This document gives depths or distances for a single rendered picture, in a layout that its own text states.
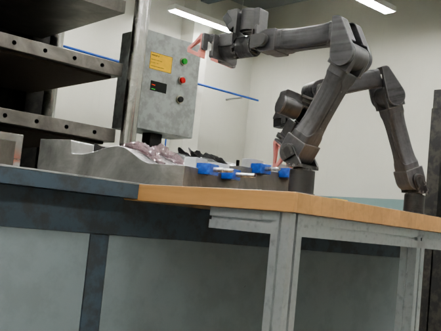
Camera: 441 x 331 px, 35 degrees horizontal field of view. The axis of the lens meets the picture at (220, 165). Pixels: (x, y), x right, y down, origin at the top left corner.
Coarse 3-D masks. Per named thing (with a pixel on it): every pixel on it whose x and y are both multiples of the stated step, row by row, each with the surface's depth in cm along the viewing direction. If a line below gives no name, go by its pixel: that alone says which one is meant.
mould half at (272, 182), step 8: (176, 152) 222; (208, 160) 226; (232, 168) 199; (240, 168) 196; (248, 168) 198; (256, 176) 200; (264, 176) 202; (272, 176) 204; (240, 184) 196; (248, 184) 198; (256, 184) 200; (264, 184) 202; (272, 184) 204; (280, 184) 206
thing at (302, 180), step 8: (296, 168) 171; (304, 168) 170; (296, 176) 170; (304, 176) 169; (312, 176) 170; (288, 184) 172; (296, 184) 169; (304, 184) 169; (312, 184) 170; (304, 192) 169; (312, 192) 170
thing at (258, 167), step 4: (244, 160) 202; (248, 160) 201; (252, 160) 200; (256, 160) 201; (260, 160) 202; (244, 164) 202; (248, 164) 200; (252, 164) 200; (256, 164) 198; (260, 164) 197; (264, 164) 198; (252, 168) 199; (256, 168) 198; (260, 168) 197; (264, 168) 198; (268, 168) 197; (272, 168) 195; (276, 168) 194; (280, 168) 194; (252, 172) 199; (256, 172) 198; (260, 172) 197; (264, 172) 198; (268, 172) 199
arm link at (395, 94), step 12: (372, 72) 210; (384, 72) 209; (312, 84) 201; (360, 84) 208; (372, 84) 210; (384, 84) 210; (396, 84) 211; (312, 96) 202; (372, 96) 217; (396, 96) 210
